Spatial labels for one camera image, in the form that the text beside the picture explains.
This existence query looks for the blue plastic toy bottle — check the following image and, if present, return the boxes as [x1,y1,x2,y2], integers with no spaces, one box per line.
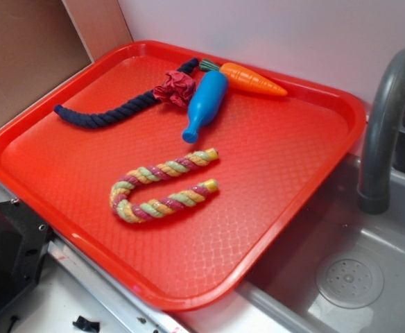
[182,71,229,144]

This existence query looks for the orange toy carrot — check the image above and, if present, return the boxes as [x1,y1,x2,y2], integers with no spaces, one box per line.
[199,58,288,97]

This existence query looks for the dark blue rope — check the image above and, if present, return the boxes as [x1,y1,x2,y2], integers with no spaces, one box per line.
[53,57,200,130]

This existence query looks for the grey toy faucet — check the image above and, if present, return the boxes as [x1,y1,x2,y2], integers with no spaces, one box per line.
[357,49,405,214]

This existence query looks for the red plastic tray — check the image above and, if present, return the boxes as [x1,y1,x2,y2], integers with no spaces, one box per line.
[0,42,365,311]

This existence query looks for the black metal bracket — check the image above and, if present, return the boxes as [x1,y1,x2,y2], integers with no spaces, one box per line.
[0,201,51,317]

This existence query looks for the grey toy sink basin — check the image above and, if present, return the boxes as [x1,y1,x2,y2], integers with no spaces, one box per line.
[238,156,405,332]

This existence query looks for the brown cardboard panel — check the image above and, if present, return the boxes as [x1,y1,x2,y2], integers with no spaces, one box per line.
[0,1,132,128]

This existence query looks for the multicolour twisted rope toy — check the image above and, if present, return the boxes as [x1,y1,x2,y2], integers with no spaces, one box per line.
[109,148,219,223]

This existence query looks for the black tape scrap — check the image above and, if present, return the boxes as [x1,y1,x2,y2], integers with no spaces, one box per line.
[72,316,101,333]

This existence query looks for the red paper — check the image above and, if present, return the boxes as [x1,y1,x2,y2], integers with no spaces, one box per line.
[153,71,196,108]

